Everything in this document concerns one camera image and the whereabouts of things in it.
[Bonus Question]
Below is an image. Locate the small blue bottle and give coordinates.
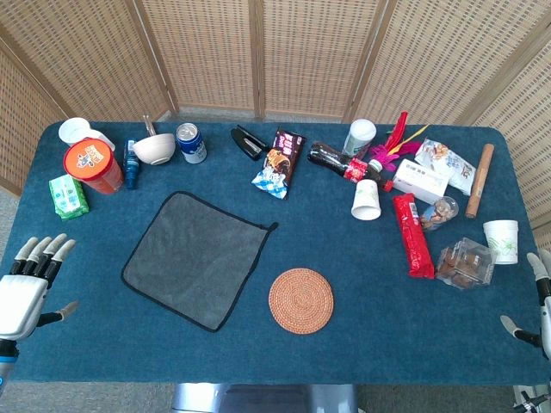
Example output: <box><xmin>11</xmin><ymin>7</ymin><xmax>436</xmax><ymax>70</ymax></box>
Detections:
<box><xmin>123</xmin><ymin>138</ymin><xmax>141</xmax><ymax>191</ymax></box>

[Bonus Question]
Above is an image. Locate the grey and blue microfiber cloth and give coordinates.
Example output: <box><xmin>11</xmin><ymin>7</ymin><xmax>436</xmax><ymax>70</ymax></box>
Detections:
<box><xmin>121</xmin><ymin>190</ymin><xmax>280</xmax><ymax>333</ymax></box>

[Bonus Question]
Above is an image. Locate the clear plastic pastry box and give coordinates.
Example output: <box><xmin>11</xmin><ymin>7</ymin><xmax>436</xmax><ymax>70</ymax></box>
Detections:
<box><xmin>435</xmin><ymin>237</ymin><xmax>497</xmax><ymax>291</ymax></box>

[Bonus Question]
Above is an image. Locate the upright paper cup green print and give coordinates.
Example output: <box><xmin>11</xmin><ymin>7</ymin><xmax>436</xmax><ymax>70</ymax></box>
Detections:
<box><xmin>482</xmin><ymin>219</ymin><xmax>520</xmax><ymax>265</ymax></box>

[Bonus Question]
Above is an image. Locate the green and white lidded cup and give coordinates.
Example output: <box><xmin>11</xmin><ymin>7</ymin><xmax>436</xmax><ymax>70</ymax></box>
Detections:
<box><xmin>342</xmin><ymin>119</ymin><xmax>378</xmax><ymax>158</ymax></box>

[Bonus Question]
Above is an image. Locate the white printed snack packet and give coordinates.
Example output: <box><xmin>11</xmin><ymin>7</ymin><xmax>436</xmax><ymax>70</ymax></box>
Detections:
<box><xmin>413</xmin><ymin>137</ymin><xmax>477</xmax><ymax>197</ymax></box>

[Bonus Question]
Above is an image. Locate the pink feather shuttlecock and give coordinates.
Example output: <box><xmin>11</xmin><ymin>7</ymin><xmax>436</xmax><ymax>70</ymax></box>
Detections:
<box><xmin>366</xmin><ymin>111</ymin><xmax>430</xmax><ymax>173</ymax></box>

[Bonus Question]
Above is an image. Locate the cola bottle with red label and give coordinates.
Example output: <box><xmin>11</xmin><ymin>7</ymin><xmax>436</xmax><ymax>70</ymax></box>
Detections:
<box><xmin>306</xmin><ymin>141</ymin><xmax>395</xmax><ymax>193</ymax></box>

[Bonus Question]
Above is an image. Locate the round woven rattan coaster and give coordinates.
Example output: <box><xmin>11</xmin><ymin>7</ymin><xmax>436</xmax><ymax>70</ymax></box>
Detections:
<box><xmin>268</xmin><ymin>267</ymin><xmax>335</xmax><ymax>335</ymax></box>

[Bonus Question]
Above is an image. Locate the orange instant noodle tub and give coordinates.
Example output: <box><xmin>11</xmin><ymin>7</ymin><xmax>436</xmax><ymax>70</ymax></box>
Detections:
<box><xmin>63</xmin><ymin>137</ymin><xmax>125</xmax><ymax>196</ymax></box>

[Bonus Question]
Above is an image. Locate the tipped paper cup green print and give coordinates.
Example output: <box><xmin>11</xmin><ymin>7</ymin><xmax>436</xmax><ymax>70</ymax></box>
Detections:
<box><xmin>350</xmin><ymin>178</ymin><xmax>383</xmax><ymax>222</ymax></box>

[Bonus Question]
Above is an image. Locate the white lidded plastic cup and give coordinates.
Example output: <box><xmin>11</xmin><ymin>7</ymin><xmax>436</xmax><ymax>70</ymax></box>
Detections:
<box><xmin>58</xmin><ymin>117</ymin><xmax>116</xmax><ymax>151</ymax></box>

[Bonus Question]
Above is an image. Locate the blue and white drink can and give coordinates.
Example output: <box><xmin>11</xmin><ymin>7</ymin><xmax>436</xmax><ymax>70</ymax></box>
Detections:
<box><xmin>175</xmin><ymin>122</ymin><xmax>207</xmax><ymax>164</ymax></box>

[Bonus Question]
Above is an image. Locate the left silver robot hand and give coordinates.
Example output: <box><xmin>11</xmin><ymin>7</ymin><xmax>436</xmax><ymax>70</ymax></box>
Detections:
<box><xmin>0</xmin><ymin>233</ymin><xmax>80</xmax><ymax>343</ymax></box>

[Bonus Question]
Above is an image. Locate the green tissue pack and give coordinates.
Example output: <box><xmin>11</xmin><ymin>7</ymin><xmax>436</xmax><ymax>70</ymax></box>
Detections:
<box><xmin>48</xmin><ymin>174</ymin><xmax>90</xmax><ymax>221</ymax></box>

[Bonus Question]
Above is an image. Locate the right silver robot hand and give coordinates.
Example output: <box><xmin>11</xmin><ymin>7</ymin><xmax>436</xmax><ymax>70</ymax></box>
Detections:
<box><xmin>498</xmin><ymin>251</ymin><xmax>551</xmax><ymax>358</ymax></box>

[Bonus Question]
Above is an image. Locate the dark chocolate snack bag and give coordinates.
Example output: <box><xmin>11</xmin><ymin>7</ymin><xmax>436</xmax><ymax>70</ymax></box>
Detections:
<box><xmin>251</xmin><ymin>126</ymin><xmax>307</xmax><ymax>200</ymax></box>

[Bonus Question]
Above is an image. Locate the bamboo folding screen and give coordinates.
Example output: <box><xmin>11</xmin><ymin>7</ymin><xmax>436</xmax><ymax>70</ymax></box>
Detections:
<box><xmin>0</xmin><ymin>0</ymin><xmax>551</xmax><ymax>229</ymax></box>

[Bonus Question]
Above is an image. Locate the white cardboard box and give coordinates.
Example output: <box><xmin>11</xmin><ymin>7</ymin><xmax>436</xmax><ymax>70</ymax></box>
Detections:
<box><xmin>392</xmin><ymin>158</ymin><xmax>450</xmax><ymax>206</ymax></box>

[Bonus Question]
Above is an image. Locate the small clear snack cup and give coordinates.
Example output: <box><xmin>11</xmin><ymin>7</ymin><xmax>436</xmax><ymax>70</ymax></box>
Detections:
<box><xmin>419</xmin><ymin>195</ymin><xmax>460</xmax><ymax>232</ymax></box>

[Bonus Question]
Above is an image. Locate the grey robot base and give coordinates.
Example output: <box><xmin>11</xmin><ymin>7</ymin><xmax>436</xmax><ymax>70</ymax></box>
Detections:
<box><xmin>171</xmin><ymin>382</ymin><xmax>358</xmax><ymax>413</ymax></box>

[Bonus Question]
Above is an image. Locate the red biscuit packet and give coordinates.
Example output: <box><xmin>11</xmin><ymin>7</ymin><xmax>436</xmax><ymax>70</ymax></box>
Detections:
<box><xmin>391</xmin><ymin>193</ymin><xmax>436</xmax><ymax>280</ymax></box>

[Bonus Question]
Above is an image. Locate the wooden rolling pin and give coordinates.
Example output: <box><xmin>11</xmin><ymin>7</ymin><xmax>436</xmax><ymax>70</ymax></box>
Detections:
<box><xmin>465</xmin><ymin>143</ymin><xmax>496</xmax><ymax>219</ymax></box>

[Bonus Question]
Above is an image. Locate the white ceramic bowl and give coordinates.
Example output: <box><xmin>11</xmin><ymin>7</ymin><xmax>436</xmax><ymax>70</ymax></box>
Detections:
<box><xmin>131</xmin><ymin>133</ymin><xmax>177</xmax><ymax>166</ymax></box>

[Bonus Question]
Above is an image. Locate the blue table cloth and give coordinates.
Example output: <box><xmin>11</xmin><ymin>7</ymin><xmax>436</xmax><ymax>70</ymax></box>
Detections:
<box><xmin>0</xmin><ymin>120</ymin><xmax>551</xmax><ymax>386</ymax></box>

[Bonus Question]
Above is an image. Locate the black stapler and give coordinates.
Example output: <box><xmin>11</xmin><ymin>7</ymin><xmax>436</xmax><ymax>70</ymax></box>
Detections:
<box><xmin>230</xmin><ymin>124</ymin><xmax>264</xmax><ymax>162</ymax></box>

